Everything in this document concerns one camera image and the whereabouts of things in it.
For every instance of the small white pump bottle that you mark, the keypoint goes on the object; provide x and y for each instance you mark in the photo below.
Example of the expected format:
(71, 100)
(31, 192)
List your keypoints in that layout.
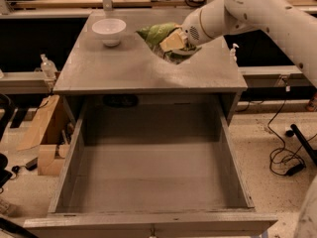
(233, 51)

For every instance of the black chair edge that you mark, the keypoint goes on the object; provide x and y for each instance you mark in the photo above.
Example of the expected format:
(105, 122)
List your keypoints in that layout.
(7, 109)

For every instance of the open grey top drawer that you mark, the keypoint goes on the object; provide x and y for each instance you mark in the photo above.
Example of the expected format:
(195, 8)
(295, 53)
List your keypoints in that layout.
(151, 171)

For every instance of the clear pump bottle left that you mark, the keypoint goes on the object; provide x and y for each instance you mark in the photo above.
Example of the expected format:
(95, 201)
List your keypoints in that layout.
(48, 67)

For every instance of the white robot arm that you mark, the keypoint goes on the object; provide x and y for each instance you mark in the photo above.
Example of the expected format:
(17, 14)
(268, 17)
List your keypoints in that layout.
(293, 31)

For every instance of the brown cardboard box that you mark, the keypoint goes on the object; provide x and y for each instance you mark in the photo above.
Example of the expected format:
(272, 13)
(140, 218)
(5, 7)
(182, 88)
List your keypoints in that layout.
(50, 132)

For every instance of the green jalapeno chip bag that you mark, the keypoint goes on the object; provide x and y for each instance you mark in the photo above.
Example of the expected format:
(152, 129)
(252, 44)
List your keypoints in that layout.
(154, 34)

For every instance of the white bowl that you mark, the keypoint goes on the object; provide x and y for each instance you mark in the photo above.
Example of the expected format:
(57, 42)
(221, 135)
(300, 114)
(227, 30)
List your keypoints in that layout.
(109, 31)

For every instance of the grey wooden cabinet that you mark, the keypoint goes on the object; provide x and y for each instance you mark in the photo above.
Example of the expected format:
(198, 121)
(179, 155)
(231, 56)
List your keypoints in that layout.
(92, 68)

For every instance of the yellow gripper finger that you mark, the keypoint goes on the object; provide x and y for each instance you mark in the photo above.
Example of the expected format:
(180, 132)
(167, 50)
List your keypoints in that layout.
(174, 41)

